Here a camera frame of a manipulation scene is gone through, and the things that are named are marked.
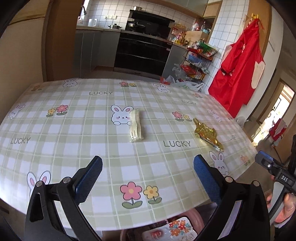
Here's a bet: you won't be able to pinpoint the gold foil wrapper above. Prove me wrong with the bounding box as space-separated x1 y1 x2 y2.
193 118 224 152

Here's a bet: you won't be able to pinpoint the cream striped wrapper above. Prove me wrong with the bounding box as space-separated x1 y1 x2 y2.
129 109 144 143

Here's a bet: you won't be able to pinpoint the red clear plastic package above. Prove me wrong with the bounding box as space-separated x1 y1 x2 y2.
142 227 172 241

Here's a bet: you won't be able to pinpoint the brown round trash bin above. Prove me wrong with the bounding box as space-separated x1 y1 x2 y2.
120 208 205 240

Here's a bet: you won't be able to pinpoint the grey lower kitchen cabinets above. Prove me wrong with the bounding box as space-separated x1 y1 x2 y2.
72 28 120 78

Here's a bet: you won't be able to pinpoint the person's right hand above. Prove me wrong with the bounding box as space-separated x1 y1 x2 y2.
266 181 295 225

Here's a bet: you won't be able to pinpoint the green plaid bunny tablecloth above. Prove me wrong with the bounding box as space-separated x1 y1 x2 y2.
0 77 259 232

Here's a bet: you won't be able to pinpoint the floral wrapper in bin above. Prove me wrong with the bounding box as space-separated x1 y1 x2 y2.
169 217 198 241

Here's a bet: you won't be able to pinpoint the red hanging apron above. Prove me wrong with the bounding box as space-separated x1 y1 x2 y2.
208 19 265 118

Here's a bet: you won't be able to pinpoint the white plastic shopping bag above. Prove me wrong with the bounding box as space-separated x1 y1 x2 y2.
170 81 204 92

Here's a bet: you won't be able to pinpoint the beige two-door refrigerator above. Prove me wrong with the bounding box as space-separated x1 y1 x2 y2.
1 1 50 120

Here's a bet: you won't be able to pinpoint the black oven range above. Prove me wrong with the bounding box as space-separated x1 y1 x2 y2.
114 32 172 76

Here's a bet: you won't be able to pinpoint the steel cooking pot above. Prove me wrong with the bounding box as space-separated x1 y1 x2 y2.
108 24 122 30

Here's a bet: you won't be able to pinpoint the white electric kettle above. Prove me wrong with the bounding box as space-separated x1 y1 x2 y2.
88 19 97 27

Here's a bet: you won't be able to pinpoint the black range hood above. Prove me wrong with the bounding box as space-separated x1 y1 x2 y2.
125 9 176 39

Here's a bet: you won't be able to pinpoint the wire snack storage rack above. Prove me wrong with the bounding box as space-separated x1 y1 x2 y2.
179 39 219 83

